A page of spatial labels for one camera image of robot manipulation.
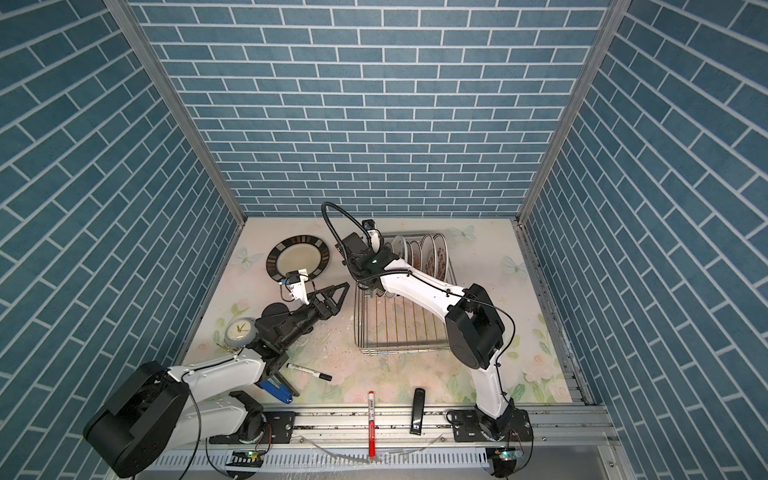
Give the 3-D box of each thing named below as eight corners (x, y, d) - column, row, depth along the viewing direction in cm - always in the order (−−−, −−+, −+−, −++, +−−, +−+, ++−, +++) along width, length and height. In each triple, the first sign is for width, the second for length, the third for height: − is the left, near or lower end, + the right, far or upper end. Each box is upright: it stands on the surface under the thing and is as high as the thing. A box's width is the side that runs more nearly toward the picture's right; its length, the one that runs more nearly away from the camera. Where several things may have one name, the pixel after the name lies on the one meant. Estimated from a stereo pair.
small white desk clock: (225, 349, 88) (219, 343, 85) (235, 324, 94) (229, 317, 90) (252, 349, 88) (247, 343, 85) (261, 324, 94) (255, 317, 90)
